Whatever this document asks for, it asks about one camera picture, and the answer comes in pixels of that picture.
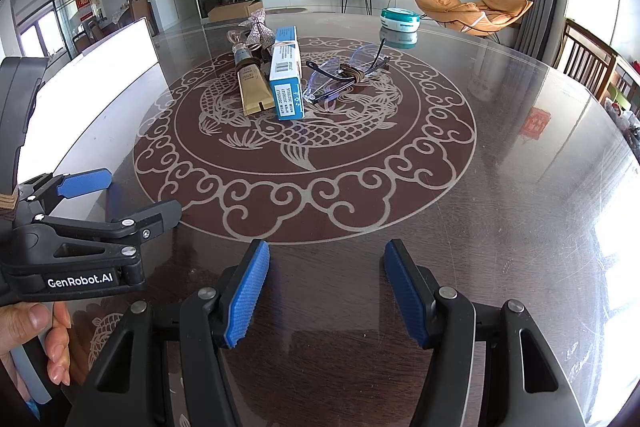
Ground cluttered side shelf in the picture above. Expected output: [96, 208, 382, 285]
[600, 57, 640, 142]

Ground blue and white box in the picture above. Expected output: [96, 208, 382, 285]
[268, 26, 306, 122]

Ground dining table with chairs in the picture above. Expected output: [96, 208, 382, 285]
[70, 0, 161, 52]

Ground dark wooden chair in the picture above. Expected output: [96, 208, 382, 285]
[552, 18, 618, 100]

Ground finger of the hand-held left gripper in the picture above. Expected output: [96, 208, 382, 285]
[32, 199, 182, 254]
[17, 168, 113, 220]

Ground clear safety glasses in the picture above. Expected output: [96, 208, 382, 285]
[302, 38, 391, 105]

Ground teal round container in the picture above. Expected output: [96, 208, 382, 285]
[380, 7, 421, 30]

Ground person's left hand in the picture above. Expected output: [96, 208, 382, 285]
[0, 302, 72, 419]

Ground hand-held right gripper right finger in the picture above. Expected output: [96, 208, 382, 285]
[383, 238, 586, 427]

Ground cardboard box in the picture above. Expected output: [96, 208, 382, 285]
[207, 0, 264, 22]

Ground large white container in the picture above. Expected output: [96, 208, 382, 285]
[15, 17, 168, 188]

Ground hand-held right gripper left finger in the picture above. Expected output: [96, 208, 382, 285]
[75, 238, 271, 427]

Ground orange lounge chair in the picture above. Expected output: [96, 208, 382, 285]
[415, 0, 533, 40]

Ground small bottle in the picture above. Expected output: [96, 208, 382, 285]
[232, 42, 261, 70]

